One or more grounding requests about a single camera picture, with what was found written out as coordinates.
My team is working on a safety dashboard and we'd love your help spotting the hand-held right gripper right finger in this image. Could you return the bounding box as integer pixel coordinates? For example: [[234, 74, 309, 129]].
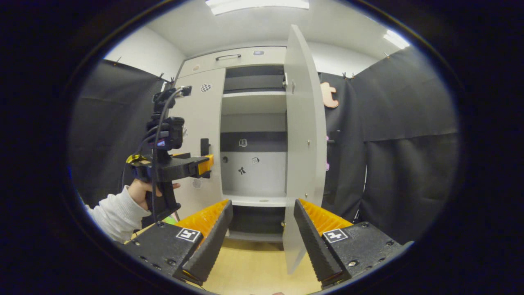
[[294, 199, 412, 287]]

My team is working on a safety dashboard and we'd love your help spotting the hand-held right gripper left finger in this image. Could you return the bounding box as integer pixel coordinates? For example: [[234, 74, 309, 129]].
[[123, 200, 234, 286]]

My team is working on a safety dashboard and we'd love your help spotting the black door handle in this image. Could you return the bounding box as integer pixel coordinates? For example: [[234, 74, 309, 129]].
[[200, 138, 211, 179]]

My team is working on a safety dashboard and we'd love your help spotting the grey cabinet door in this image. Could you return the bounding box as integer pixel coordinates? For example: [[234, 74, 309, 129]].
[[170, 68, 226, 222], [282, 25, 327, 275]]

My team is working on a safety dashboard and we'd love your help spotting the grey double-door shoe cabinet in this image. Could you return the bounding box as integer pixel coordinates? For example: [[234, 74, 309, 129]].
[[174, 46, 288, 242]]

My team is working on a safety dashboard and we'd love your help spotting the grey cabinet drawer front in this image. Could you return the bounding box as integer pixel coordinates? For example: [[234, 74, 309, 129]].
[[179, 46, 287, 78]]

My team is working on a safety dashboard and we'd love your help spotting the black backdrop cloth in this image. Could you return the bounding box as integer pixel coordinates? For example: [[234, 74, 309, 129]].
[[68, 45, 459, 246]]

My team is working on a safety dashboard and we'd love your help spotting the long ceiling light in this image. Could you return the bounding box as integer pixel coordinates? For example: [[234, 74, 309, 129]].
[[205, 0, 310, 16]]

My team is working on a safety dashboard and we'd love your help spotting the short ceiling light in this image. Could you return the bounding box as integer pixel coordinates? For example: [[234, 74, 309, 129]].
[[383, 29, 411, 50]]

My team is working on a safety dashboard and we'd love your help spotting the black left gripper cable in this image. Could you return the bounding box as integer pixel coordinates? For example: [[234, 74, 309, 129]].
[[122, 87, 192, 225]]

